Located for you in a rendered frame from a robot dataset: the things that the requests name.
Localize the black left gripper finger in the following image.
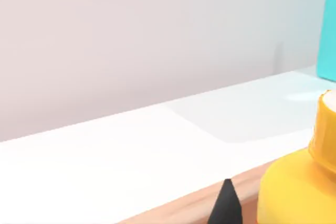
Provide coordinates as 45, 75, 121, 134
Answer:
206, 178, 244, 224

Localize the yellow bottle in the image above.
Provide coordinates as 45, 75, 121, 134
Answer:
256, 89, 336, 224

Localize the wooden framed board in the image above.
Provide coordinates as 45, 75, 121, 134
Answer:
115, 155, 297, 224

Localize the light blue rack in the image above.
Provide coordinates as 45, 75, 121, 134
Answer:
317, 0, 336, 82

